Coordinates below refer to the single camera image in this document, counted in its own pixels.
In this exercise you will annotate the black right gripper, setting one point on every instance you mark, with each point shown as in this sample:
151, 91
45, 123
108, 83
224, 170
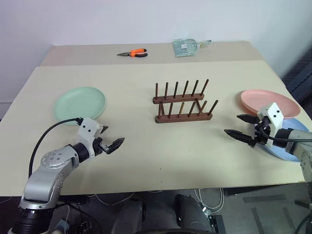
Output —
262, 132

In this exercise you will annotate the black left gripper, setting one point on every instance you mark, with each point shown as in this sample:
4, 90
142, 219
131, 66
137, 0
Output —
100, 146

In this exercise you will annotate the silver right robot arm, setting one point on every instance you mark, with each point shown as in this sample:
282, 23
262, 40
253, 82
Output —
299, 142

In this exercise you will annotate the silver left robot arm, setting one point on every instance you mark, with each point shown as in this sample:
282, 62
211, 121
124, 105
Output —
48, 175

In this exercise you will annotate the wooden dish rack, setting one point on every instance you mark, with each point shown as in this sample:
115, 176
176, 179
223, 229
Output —
182, 119

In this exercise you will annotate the red plate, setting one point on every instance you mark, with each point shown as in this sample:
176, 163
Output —
256, 96

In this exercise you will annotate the green plate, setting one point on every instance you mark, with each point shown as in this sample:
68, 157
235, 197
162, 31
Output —
78, 102

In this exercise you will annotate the blue plate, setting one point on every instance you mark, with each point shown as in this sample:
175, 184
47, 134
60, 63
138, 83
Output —
293, 124

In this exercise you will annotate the black ribbed furniture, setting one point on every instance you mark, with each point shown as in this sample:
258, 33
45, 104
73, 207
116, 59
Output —
301, 73

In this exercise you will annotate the grey rounded shape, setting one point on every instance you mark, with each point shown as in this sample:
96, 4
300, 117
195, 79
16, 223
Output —
128, 215

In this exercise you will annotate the orange black pliers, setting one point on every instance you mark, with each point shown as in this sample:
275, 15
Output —
137, 52

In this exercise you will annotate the dark rounded shape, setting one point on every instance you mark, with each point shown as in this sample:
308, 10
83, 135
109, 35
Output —
190, 212

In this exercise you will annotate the black box under table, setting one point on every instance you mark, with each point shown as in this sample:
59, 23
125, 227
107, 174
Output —
217, 224

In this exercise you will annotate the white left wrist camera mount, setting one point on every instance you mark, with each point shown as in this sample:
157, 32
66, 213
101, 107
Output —
87, 126

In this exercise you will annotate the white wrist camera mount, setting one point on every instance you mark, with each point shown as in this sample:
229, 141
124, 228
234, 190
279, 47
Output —
274, 113
87, 126

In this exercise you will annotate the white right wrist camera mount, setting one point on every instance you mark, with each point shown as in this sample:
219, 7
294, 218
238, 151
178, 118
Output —
274, 113

